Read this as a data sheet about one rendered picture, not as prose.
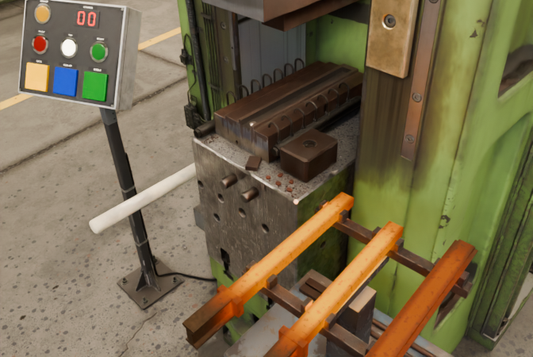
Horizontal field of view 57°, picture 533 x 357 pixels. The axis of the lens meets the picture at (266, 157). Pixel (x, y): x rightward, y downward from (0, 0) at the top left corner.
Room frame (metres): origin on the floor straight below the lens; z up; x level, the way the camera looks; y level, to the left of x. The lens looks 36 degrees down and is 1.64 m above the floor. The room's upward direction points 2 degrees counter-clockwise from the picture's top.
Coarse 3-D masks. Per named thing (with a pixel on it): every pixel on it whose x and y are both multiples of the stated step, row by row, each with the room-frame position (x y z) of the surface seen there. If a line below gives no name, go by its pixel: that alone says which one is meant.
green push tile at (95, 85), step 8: (88, 72) 1.25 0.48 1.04; (88, 80) 1.24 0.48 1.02; (96, 80) 1.24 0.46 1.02; (104, 80) 1.23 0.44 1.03; (88, 88) 1.23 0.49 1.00; (96, 88) 1.22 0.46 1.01; (104, 88) 1.22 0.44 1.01; (88, 96) 1.22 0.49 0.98; (96, 96) 1.21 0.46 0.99; (104, 96) 1.21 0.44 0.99
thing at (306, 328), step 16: (384, 240) 0.62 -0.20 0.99; (368, 256) 0.59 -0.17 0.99; (352, 272) 0.55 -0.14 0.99; (368, 272) 0.56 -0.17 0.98; (336, 288) 0.52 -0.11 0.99; (352, 288) 0.53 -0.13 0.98; (320, 304) 0.49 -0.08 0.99; (336, 304) 0.49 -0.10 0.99; (304, 320) 0.46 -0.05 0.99; (320, 320) 0.46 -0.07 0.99; (288, 336) 0.43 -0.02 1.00; (304, 336) 0.43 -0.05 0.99; (272, 352) 0.41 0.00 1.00; (288, 352) 0.41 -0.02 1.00; (304, 352) 0.41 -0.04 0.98
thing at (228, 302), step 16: (336, 208) 0.71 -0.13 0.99; (304, 224) 0.67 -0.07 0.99; (320, 224) 0.67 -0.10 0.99; (288, 240) 0.63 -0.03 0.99; (304, 240) 0.63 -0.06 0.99; (272, 256) 0.60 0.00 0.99; (288, 256) 0.60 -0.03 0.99; (256, 272) 0.56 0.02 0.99; (272, 272) 0.57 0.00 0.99; (224, 288) 0.53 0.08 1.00; (240, 288) 0.53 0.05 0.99; (256, 288) 0.54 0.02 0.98; (208, 304) 0.49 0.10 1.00; (224, 304) 0.49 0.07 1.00; (240, 304) 0.50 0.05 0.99; (192, 320) 0.46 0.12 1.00; (208, 320) 0.46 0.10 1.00; (224, 320) 0.49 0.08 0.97; (192, 336) 0.45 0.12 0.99; (208, 336) 0.46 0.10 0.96
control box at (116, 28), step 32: (32, 0) 1.42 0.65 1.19; (64, 0) 1.39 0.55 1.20; (32, 32) 1.38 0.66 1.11; (64, 32) 1.34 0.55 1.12; (96, 32) 1.31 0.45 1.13; (128, 32) 1.31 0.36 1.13; (64, 64) 1.30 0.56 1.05; (96, 64) 1.27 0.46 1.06; (128, 64) 1.28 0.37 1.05; (64, 96) 1.25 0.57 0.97; (128, 96) 1.25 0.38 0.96
